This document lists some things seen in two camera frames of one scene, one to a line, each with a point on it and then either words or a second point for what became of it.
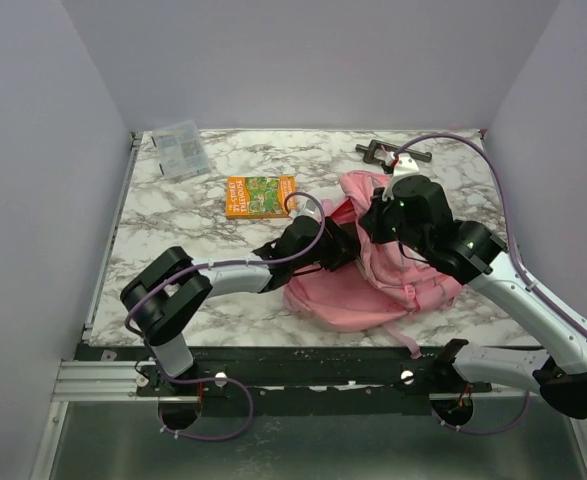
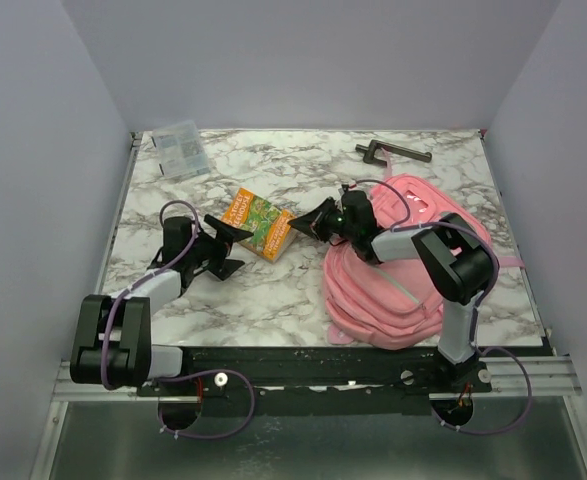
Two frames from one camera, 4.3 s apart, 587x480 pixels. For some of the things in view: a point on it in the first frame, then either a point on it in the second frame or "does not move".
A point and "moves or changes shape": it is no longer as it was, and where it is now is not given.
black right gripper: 372,218 -> 313,224
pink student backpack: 383,289 moves or changes shape
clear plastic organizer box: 180,150 does not move
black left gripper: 343,248 -> 226,235
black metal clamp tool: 370,149 does not move
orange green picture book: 254,197 moves or changes shape
